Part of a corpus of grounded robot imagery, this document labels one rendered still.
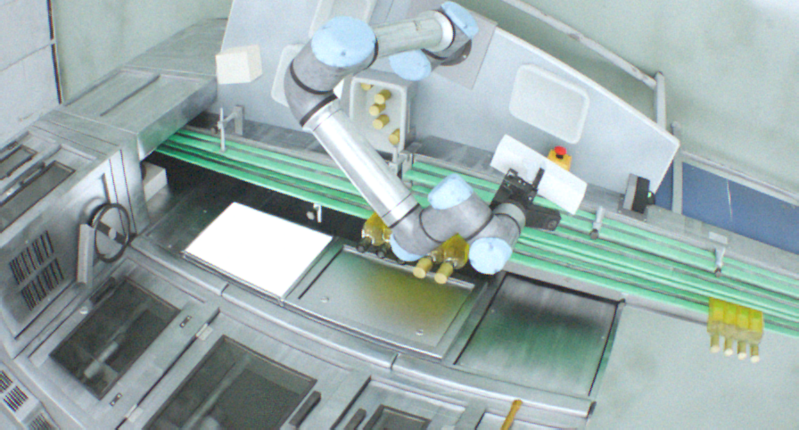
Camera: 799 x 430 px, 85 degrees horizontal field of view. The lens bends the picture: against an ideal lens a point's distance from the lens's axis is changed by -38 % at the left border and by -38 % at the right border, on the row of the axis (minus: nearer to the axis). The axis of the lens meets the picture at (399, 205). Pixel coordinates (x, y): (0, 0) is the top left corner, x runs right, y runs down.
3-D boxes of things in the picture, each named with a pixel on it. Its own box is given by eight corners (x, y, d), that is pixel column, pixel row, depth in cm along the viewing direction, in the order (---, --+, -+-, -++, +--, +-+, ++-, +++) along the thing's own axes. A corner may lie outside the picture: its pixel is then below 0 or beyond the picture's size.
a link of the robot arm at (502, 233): (484, 233, 121) (513, 266, 122) (502, 202, 129) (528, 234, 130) (456, 252, 126) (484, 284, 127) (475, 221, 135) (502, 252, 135)
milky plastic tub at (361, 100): (362, 130, 209) (348, 143, 202) (364, 68, 196) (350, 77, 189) (415, 143, 203) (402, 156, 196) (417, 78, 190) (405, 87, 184)
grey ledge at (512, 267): (507, 251, 205) (496, 272, 196) (511, 227, 200) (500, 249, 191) (730, 313, 174) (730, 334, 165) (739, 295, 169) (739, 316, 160)
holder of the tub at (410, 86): (363, 144, 212) (350, 156, 206) (366, 68, 196) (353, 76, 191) (414, 158, 206) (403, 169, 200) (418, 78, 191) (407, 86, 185)
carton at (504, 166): (505, 134, 154) (498, 144, 149) (587, 184, 150) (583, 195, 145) (497, 153, 158) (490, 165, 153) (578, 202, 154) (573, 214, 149)
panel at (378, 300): (234, 205, 219) (182, 258, 193) (233, 198, 217) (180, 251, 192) (487, 288, 190) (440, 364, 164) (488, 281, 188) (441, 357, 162)
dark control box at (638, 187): (625, 194, 178) (621, 208, 172) (630, 171, 174) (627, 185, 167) (646, 201, 176) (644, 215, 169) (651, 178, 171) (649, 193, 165)
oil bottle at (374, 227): (392, 204, 202) (358, 244, 185) (393, 187, 199) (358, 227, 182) (410, 209, 200) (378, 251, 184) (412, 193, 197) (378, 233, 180)
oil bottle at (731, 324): (720, 299, 163) (718, 357, 142) (727, 285, 160) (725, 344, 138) (732, 301, 161) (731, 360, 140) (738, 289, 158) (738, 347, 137)
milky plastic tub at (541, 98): (525, 53, 172) (519, 62, 166) (594, 86, 167) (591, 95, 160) (514, 103, 183) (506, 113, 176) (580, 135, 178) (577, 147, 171)
